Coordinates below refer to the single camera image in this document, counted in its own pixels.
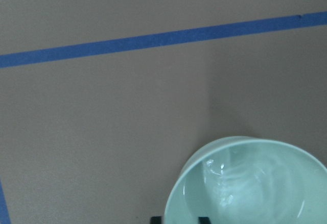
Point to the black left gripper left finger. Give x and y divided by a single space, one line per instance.
156 220

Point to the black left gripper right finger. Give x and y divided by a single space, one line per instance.
203 220

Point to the light green ceramic bowl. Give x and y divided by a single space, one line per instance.
243 179

